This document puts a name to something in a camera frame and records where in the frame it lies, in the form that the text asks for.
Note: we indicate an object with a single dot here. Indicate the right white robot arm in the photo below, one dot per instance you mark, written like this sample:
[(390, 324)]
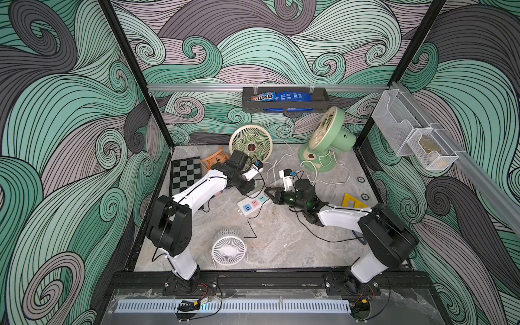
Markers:
[(389, 240)]

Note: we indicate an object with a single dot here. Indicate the perforated white metal strip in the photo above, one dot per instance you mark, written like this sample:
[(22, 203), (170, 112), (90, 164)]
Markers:
[(237, 306)]

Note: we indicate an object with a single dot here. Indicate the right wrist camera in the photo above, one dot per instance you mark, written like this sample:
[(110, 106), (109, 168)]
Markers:
[(287, 175)]

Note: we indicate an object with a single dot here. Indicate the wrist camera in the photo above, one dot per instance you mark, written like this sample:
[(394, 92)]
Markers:
[(287, 175), (245, 165)]

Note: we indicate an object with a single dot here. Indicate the black white chessboard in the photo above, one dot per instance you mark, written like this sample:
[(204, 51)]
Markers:
[(184, 173)]

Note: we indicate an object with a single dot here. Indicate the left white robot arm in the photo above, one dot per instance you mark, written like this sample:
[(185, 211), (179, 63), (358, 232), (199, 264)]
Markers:
[(170, 225)]

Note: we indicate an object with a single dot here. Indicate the round green cream fan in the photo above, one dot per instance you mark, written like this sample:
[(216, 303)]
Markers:
[(254, 141)]

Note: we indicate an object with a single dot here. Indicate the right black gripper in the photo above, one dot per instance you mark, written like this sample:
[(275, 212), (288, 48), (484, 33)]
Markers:
[(279, 196)]

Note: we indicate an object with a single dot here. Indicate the clear plastic wall bin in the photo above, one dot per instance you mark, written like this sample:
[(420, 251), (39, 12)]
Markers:
[(409, 135)]

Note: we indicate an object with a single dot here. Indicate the green pedestal desk fan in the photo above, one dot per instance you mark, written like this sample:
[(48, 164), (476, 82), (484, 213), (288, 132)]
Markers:
[(330, 134)]

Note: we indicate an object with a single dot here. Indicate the black wall basket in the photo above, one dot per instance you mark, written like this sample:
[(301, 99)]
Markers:
[(320, 97)]

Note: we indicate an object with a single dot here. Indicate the white power strip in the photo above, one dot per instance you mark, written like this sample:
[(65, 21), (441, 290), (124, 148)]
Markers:
[(247, 207)]

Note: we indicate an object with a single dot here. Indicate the blue candy packet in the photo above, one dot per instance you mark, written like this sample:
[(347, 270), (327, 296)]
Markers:
[(282, 97)]

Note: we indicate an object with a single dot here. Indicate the white small desk fan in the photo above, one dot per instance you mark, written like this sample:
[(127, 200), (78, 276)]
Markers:
[(229, 247)]

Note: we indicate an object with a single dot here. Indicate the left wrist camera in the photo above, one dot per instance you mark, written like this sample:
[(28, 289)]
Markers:
[(245, 165)]

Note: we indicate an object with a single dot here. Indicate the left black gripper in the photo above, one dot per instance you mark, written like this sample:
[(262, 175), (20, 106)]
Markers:
[(248, 186)]

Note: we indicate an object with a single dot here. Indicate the yellow triangle ruler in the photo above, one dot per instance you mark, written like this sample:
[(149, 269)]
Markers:
[(351, 202)]

